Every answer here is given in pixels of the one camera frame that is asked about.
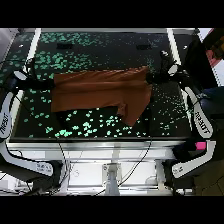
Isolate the black cable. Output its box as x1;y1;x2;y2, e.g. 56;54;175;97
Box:
116;139;154;188
57;139;72;190

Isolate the pink object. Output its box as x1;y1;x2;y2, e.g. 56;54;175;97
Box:
195;141;207;151

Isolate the brown long-sleeved shirt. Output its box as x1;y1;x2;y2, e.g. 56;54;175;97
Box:
49;65;154;128

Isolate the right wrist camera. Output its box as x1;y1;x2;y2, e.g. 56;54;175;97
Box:
160;49;171;72

